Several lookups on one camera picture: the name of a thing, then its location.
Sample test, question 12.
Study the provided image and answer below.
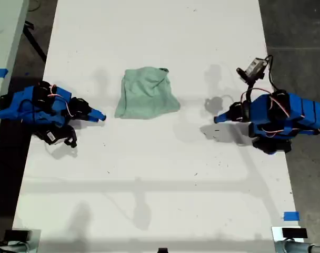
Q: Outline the thin dark cable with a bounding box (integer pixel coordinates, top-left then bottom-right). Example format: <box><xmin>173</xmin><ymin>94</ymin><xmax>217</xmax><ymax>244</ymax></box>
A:
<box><xmin>27</xmin><ymin>0</ymin><xmax>42</xmax><ymax>13</ymax></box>

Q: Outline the camera black cable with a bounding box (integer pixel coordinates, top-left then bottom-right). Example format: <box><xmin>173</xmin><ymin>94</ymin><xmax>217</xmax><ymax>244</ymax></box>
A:
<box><xmin>264</xmin><ymin>54</ymin><xmax>279</xmax><ymax>92</ymax></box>
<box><xmin>19</xmin><ymin>99</ymin><xmax>53</xmax><ymax>155</ymax></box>

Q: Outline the pale green T-shirt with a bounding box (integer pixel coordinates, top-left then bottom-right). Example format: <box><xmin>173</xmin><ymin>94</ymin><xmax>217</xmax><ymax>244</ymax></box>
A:
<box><xmin>114</xmin><ymin>66</ymin><xmax>181</xmax><ymax>120</ymax></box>

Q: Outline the small black box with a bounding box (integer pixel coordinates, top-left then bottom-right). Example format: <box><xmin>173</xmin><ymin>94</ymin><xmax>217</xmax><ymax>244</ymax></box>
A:
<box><xmin>282</xmin><ymin>228</ymin><xmax>308</xmax><ymax>239</ymax></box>
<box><xmin>4</xmin><ymin>229</ymin><xmax>32</xmax><ymax>242</ymax></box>

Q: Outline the black stand leg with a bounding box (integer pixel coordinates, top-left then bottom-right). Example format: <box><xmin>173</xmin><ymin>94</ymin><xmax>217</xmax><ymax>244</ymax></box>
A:
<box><xmin>22</xmin><ymin>22</ymin><xmax>47</xmax><ymax>63</ymax></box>

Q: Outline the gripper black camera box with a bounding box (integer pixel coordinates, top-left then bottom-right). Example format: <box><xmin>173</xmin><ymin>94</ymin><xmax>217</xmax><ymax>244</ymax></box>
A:
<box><xmin>236</xmin><ymin>57</ymin><xmax>268</xmax><ymax>85</ymax></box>
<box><xmin>43</xmin><ymin>125</ymin><xmax>78</xmax><ymax>148</ymax></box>

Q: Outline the short blue tape strip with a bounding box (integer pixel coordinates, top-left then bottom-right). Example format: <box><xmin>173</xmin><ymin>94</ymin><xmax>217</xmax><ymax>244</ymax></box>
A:
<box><xmin>283</xmin><ymin>211</ymin><xmax>300</xmax><ymax>221</ymax></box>

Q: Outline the pale grey side table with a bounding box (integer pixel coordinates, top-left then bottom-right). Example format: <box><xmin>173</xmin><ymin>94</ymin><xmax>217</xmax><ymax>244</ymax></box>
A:
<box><xmin>0</xmin><ymin>0</ymin><xmax>31</xmax><ymax>156</ymax></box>

